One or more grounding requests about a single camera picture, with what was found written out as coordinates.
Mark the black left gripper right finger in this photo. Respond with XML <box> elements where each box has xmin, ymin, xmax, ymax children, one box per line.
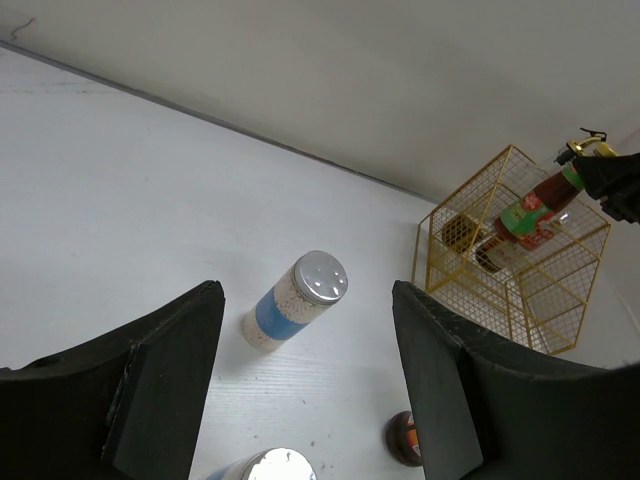
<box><xmin>392</xmin><ymin>281</ymin><xmax>639</xmax><ymax>479</ymax></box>

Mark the red label vinegar bottle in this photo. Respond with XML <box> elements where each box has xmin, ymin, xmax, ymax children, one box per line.
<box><xmin>475</xmin><ymin>220</ymin><xmax>561</xmax><ymax>274</ymax></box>

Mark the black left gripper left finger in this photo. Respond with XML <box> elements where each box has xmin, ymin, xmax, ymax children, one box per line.
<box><xmin>1</xmin><ymin>280</ymin><xmax>225</xmax><ymax>479</ymax></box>

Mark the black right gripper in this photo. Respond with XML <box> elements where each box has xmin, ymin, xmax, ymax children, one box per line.
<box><xmin>573</xmin><ymin>153</ymin><xmax>639</xmax><ymax>224</ymax></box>

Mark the green label sauce bottle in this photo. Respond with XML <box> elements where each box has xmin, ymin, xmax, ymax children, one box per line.
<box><xmin>493</xmin><ymin>163</ymin><xmax>584</xmax><ymax>243</ymax></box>

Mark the red lid dark sauce jar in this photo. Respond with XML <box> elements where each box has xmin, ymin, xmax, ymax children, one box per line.
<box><xmin>383</xmin><ymin>410</ymin><xmax>423</xmax><ymax>468</ymax></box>

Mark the yellow wire basket rack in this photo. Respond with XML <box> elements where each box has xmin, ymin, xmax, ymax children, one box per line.
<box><xmin>411</xmin><ymin>145</ymin><xmax>611</xmax><ymax>355</ymax></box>

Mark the blue label shaker jar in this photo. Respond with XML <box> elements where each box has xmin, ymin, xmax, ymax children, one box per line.
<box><xmin>241</xmin><ymin>250</ymin><xmax>348</xmax><ymax>352</ymax></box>
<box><xmin>201</xmin><ymin>447</ymin><xmax>317</xmax><ymax>480</ymax></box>

